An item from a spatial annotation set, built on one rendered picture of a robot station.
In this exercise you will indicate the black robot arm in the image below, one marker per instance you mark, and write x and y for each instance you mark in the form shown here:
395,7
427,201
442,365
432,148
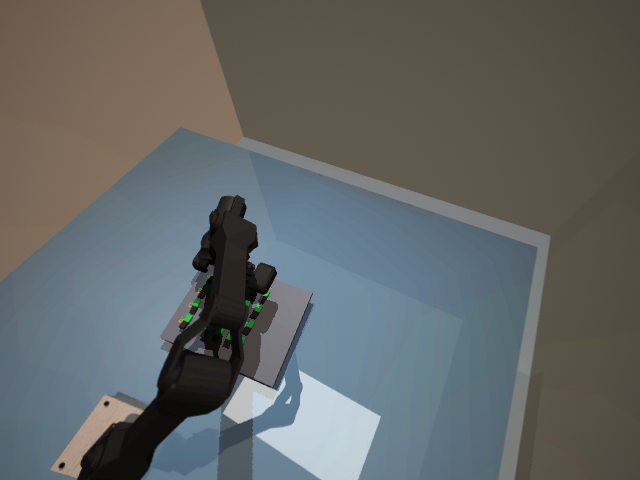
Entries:
189,384

